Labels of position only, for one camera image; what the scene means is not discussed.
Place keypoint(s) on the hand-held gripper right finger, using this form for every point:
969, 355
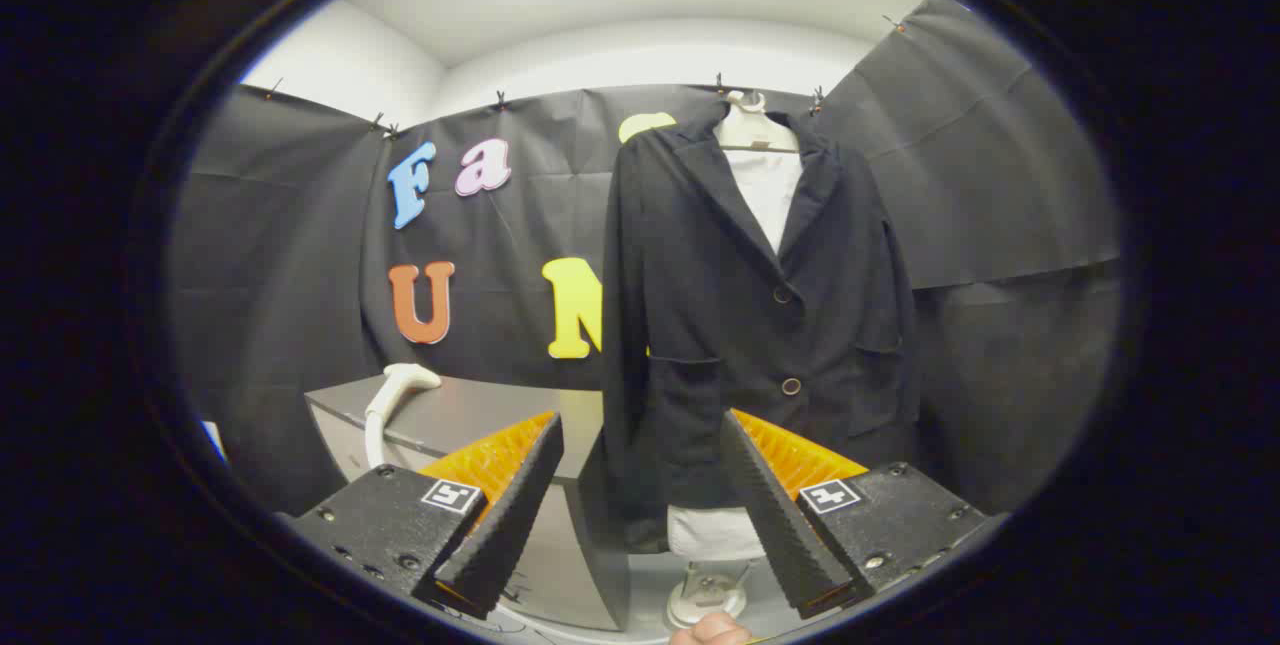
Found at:
775, 515

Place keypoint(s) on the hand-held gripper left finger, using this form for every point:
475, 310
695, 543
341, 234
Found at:
515, 515

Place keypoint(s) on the white garment steamer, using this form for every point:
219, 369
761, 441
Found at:
378, 405

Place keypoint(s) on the black jacket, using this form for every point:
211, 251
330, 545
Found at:
700, 305

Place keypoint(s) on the white stand base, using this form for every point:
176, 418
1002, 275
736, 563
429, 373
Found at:
705, 595

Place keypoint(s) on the grey cabinet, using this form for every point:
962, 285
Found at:
480, 410

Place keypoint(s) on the white plastic hanger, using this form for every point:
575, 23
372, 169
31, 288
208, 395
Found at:
745, 130

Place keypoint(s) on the black backdrop cloth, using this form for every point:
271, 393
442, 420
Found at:
990, 175

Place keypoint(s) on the row of small cloth clips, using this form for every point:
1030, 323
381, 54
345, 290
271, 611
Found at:
500, 101

